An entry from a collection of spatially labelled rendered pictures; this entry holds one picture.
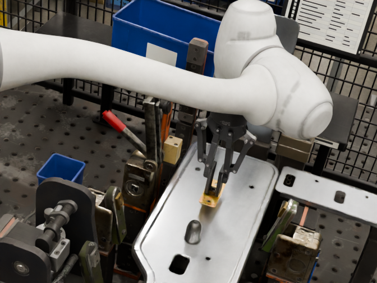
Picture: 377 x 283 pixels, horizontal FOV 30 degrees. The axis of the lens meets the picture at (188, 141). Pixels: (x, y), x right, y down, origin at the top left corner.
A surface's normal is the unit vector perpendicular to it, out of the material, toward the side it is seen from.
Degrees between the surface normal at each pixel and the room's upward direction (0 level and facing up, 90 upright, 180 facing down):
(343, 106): 0
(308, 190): 0
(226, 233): 0
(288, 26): 90
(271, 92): 60
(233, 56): 79
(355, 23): 90
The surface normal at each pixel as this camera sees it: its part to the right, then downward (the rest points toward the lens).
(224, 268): 0.14, -0.78
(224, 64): -0.82, 0.33
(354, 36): -0.33, 0.55
